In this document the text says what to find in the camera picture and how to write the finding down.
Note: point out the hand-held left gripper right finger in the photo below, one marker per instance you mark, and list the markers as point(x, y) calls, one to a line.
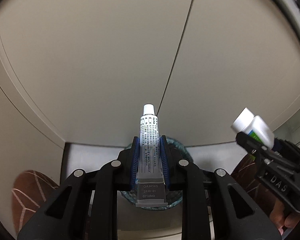
point(165, 165)

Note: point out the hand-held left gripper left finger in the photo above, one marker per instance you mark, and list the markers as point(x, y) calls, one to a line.
point(136, 165)

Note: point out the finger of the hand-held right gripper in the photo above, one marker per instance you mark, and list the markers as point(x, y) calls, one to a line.
point(250, 145)
point(293, 153)

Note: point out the white ointment tube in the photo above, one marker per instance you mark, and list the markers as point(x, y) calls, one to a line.
point(150, 155)

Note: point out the white pill bottle green label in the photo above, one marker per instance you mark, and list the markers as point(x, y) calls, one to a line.
point(257, 127)

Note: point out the dark mesh trash basket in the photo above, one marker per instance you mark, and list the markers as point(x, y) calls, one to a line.
point(176, 146)

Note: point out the person's right hand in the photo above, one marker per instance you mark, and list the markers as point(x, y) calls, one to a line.
point(283, 220)

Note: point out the brown patterned pants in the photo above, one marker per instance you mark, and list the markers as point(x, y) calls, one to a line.
point(32, 192)

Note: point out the beige base cabinet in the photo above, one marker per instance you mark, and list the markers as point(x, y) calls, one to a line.
point(90, 55)

